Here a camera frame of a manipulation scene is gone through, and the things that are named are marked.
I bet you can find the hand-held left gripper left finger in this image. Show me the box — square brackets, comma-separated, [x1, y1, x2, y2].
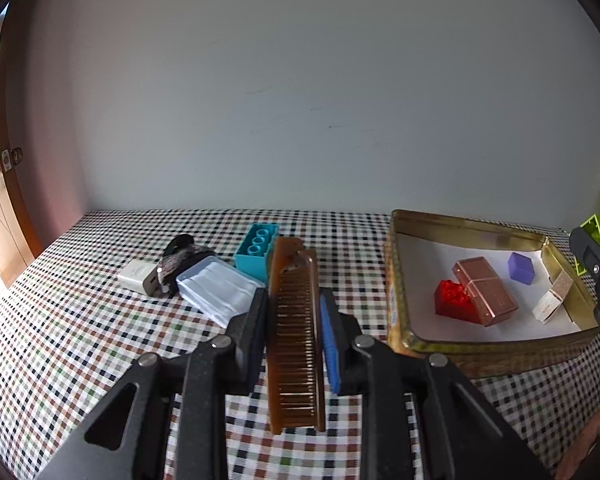
[32, 287, 270, 480]

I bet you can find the clear plastic box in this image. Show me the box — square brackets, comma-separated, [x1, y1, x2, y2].
[176, 256, 266, 326]

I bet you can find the gold tin box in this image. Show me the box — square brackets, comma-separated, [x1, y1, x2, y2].
[384, 209, 600, 380]

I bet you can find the copper lighter case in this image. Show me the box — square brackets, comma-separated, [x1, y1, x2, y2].
[452, 256, 520, 327]

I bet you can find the wooden door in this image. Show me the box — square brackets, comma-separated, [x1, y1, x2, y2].
[0, 5, 43, 301]

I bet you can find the white charger plug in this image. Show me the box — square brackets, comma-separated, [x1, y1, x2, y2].
[117, 260, 163, 293]

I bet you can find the white and cork box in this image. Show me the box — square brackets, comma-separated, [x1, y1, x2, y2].
[531, 270, 573, 325]

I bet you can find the checkered tablecloth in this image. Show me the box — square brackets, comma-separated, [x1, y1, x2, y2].
[0, 209, 600, 480]

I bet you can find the red toy brick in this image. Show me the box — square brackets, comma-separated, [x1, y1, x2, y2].
[434, 280, 481, 322]

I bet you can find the teal toy brick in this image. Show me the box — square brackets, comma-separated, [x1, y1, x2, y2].
[234, 223, 280, 283]

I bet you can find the black sequined hair clip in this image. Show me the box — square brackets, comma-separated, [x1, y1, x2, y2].
[147, 234, 216, 297]

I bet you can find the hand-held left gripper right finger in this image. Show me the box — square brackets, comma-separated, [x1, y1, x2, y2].
[319, 287, 556, 480]

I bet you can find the purple square box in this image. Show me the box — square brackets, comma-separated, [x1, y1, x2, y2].
[508, 252, 537, 285]

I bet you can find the brown comb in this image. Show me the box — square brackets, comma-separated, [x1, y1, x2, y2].
[266, 237, 327, 435]

